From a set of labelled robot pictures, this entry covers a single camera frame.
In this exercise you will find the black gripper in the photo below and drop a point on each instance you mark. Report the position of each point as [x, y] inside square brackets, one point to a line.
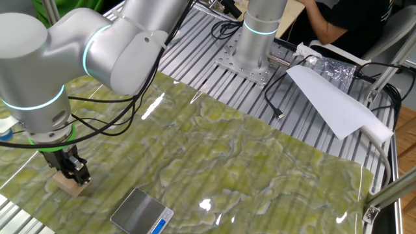
[57, 159]

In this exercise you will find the wooden cube block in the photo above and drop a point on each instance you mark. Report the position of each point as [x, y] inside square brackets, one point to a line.
[70, 188]

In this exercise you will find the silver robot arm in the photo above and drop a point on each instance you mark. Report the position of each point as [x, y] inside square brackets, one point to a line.
[32, 65]

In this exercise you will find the silver digital pocket scale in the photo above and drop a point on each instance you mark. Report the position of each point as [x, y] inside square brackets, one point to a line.
[139, 211]

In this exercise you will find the white blue container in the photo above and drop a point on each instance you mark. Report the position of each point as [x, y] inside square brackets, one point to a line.
[6, 135]

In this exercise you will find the green marble pattern mat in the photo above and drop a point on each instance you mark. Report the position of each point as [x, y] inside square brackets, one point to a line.
[227, 162]

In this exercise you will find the green fabric bundle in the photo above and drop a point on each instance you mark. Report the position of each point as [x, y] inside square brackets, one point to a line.
[74, 6]

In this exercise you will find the black silver mounted device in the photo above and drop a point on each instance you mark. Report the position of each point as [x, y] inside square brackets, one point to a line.
[232, 8]

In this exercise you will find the silver cylindrical connector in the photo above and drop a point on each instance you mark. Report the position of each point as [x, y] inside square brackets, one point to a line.
[279, 60]

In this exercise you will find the white crumpled tissue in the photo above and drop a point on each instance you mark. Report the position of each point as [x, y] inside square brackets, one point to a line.
[305, 51]

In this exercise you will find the large white paper sheet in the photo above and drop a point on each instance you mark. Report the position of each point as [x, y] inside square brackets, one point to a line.
[331, 104]

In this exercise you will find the clear plastic bag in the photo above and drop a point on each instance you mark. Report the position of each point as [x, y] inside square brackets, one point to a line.
[338, 73]

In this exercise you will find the white foam pipe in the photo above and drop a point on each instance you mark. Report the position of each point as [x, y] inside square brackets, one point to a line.
[377, 131]

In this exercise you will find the person in black shirt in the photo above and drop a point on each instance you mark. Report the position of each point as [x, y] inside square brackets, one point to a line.
[357, 22]

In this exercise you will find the grey office chair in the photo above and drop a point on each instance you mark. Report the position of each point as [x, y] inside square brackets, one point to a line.
[393, 29]

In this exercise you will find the aluminium frame post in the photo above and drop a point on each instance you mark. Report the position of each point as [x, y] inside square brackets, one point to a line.
[51, 11]
[393, 191]
[390, 70]

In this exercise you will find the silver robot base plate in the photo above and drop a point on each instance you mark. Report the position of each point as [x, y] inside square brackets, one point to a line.
[256, 76]

